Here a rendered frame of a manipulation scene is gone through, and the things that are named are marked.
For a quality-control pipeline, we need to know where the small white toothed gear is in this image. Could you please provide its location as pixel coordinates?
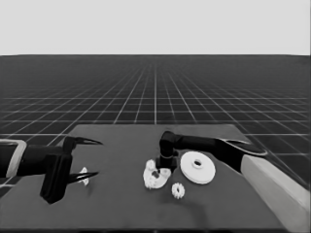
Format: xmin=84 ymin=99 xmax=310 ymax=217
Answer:
xmin=145 ymin=158 xmax=156 ymax=172
xmin=143 ymin=177 xmax=157 ymax=190
xmin=171 ymin=182 xmax=187 ymax=200

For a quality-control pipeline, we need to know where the white round carrier with pins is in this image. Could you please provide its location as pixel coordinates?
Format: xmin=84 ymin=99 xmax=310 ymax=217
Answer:
xmin=142 ymin=158 xmax=172 ymax=190

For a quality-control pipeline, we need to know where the small thin white T-shaped piece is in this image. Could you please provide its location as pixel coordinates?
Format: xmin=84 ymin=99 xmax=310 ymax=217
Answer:
xmin=79 ymin=166 xmax=90 ymax=187

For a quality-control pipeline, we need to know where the large thick white disc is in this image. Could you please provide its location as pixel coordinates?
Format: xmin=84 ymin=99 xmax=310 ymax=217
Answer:
xmin=179 ymin=150 xmax=217 ymax=185

